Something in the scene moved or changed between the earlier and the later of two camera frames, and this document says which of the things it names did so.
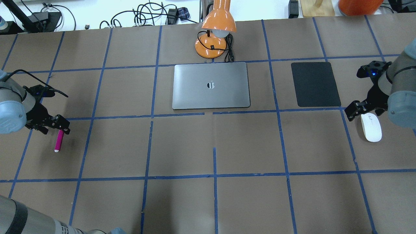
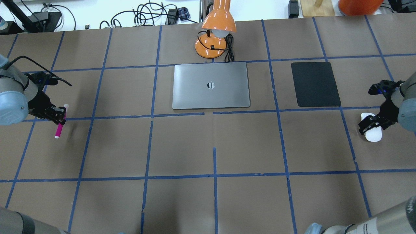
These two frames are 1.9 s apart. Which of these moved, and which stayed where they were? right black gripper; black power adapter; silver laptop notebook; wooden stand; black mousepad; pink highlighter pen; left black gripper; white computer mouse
Moved: right black gripper; left black gripper; pink highlighter pen
Stayed: white computer mouse; silver laptop notebook; black mousepad; black power adapter; wooden stand
